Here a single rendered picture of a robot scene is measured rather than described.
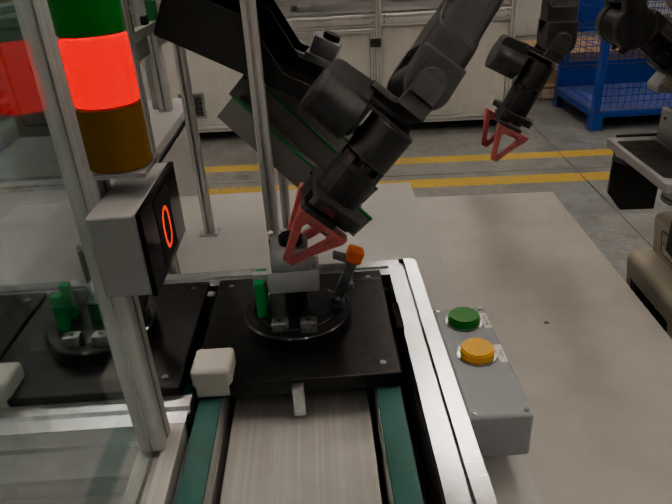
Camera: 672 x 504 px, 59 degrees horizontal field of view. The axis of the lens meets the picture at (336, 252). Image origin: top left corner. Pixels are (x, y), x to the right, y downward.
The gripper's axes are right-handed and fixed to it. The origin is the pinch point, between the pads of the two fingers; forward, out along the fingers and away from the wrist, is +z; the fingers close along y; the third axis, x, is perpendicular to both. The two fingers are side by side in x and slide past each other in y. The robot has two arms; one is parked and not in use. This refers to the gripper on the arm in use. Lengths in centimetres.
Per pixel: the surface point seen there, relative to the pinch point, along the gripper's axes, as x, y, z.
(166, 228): -15.0, 19.4, -3.4
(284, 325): 3.8, 5.7, 6.5
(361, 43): 53, -406, 0
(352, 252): 6.0, 1.0, -4.5
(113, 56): -25.1, 21.0, -13.7
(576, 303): 48, -16, -13
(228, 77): -12, -413, 83
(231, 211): 1, -64, 27
